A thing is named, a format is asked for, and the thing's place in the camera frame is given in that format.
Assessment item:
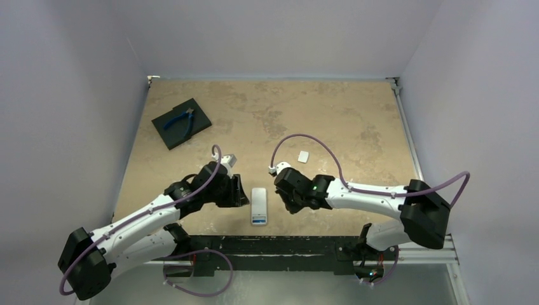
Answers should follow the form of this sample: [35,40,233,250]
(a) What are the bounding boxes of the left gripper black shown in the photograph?
[204,173,248,207]

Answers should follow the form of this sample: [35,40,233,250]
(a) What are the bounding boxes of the white remote control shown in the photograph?
[250,187,268,226]

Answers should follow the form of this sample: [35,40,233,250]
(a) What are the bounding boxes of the white battery cover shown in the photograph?
[297,151,310,163]

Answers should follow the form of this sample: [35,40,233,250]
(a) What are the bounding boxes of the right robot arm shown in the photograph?
[270,163,451,259]

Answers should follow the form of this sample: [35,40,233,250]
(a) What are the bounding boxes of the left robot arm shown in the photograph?
[58,161,249,301]

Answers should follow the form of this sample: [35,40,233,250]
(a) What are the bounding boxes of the black square pad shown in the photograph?
[151,98,212,150]

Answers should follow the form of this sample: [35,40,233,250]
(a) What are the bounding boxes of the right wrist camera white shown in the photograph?
[268,162,291,177]

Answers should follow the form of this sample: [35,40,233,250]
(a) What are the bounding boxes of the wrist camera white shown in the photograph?
[212,153,237,170]
[268,162,291,177]

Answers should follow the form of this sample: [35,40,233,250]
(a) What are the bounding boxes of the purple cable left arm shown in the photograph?
[58,144,223,295]

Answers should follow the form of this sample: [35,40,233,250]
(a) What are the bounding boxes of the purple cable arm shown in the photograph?
[269,134,471,287]
[58,144,223,295]

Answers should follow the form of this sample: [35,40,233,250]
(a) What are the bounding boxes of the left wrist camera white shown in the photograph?
[212,153,237,170]

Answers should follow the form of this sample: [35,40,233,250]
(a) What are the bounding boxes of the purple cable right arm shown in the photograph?
[269,134,471,287]

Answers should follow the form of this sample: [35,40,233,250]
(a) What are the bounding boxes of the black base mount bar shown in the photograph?
[149,223,397,276]

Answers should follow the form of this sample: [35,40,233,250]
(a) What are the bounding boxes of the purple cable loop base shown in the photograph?
[162,248,235,297]

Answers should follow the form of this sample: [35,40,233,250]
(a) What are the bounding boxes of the blue handled pliers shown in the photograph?
[163,108,194,139]

